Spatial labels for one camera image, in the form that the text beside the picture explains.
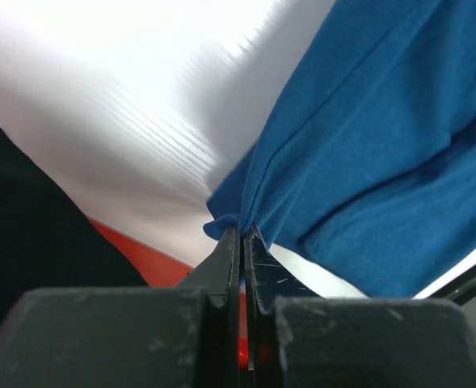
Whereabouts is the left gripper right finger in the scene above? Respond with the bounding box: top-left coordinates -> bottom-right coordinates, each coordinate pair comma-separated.
243,230 -> 476,387

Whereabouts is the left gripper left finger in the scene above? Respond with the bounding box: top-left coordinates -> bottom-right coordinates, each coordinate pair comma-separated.
0,227 -> 241,387

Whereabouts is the black t shirt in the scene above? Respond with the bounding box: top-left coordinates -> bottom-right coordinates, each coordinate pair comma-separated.
0,129 -> 145,325

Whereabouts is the dark blue t shirt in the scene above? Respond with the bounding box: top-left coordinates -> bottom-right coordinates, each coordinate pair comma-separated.
204,1 -> 476,297

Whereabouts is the red plastic tray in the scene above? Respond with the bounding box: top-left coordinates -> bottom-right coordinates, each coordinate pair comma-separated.
88,217 -> 249,370

